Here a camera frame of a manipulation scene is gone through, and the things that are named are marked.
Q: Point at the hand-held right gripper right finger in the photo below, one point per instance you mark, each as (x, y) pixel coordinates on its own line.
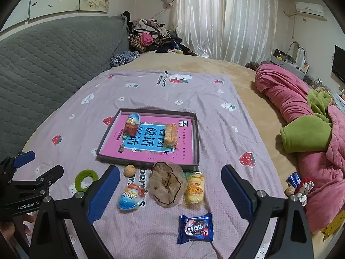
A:
(238, 194)

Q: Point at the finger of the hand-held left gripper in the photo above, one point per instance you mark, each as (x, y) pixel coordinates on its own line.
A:
(24, 158)
(50, 174)

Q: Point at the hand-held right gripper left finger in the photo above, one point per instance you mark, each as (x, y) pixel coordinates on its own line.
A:
(107, 191)

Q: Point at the egg-shaped toy candy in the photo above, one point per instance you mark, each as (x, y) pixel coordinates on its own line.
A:
(130, 198)
(133, 124)

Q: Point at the beige hair scrunchie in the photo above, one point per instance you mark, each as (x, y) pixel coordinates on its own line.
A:
(161, 188)

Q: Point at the blue cookie packet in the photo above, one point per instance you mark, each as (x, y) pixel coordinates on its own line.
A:
(195, 228)

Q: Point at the shallow box tray pink inside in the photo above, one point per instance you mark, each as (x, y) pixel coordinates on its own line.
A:
(151, 145)

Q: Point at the person's left hand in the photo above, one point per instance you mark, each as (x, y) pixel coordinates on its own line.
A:
(6, 229)

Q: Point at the walnut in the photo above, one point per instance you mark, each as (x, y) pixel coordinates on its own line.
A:
(129, 170)
(290, 191)

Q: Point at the yellow cake packet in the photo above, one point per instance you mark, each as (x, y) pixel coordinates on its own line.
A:
(194, 190)

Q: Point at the small blue snack packet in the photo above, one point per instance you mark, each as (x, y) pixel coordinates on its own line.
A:
(293, 179)

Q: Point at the snack packets by quilt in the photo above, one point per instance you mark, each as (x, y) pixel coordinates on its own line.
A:
(304, 191)

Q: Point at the orange cracker packet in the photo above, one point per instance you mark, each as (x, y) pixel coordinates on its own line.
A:
(171, 136)

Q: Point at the green blanket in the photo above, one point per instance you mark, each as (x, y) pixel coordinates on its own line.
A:
(304, 137)

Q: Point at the grey quilted cover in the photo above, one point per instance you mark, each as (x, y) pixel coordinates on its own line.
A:
(54, 59)

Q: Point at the strawberry print blanket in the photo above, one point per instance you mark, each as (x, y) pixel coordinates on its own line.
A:
(151, 91)

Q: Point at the pink quilt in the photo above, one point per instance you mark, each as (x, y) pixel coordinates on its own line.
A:
(283, 91)

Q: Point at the tan bed sheet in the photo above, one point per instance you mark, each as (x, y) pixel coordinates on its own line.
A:
(215, 67)

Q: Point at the brown cloth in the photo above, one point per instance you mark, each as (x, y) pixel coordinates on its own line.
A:
(252, 65)

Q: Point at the blue floral cloth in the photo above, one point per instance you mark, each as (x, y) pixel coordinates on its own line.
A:
(124, 58)

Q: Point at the white curved tube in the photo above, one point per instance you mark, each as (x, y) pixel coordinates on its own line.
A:
(291, 44)

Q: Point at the pile of clothes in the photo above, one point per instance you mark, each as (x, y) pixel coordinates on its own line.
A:
(153, 35)

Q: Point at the black television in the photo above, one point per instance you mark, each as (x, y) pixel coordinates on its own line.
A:
(339, 62)

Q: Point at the white curtain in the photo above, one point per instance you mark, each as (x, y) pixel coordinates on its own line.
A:
(223, 19)

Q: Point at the white air conditioner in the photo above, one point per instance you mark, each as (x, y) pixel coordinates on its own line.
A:
(310, 9)

